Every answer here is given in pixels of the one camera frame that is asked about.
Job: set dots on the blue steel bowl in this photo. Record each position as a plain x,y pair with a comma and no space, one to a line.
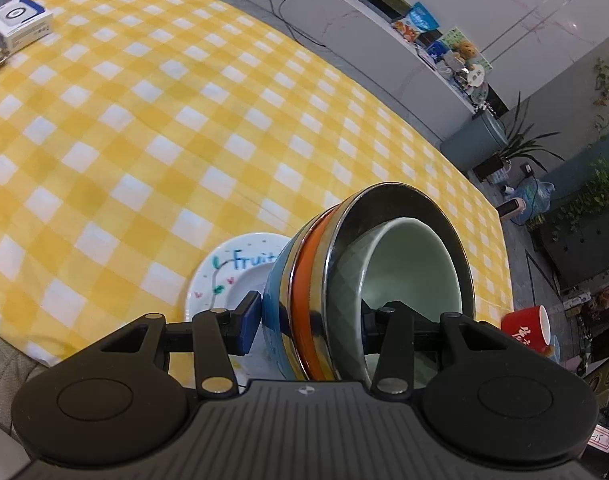
276,328

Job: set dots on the green ceramic bowl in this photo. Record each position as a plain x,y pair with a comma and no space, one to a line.
399,260

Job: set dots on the yellow checkered tablecloth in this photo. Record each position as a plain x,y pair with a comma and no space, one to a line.
139,134

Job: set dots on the tall leafy floor plant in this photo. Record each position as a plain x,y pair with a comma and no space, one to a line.
521,141

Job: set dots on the white Fruity painted plate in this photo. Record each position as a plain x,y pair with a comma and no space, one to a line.
236,267

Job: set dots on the blue snack bag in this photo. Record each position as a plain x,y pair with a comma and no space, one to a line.
416,22

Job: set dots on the white TV cabinet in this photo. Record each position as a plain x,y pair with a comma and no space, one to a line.
363,44

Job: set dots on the brown teddy bear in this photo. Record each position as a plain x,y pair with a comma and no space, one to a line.
466,53

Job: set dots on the red mug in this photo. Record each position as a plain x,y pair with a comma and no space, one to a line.
530,326

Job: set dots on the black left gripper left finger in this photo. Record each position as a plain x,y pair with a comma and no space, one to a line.
219,334

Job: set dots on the grey-green trash bin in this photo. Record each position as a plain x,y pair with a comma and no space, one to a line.
478,140

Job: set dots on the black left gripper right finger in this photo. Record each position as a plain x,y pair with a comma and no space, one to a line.
404,344

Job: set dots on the white blue small box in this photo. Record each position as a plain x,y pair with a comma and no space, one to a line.
22,22

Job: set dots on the orange steel bowl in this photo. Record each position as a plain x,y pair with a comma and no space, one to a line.
324,238

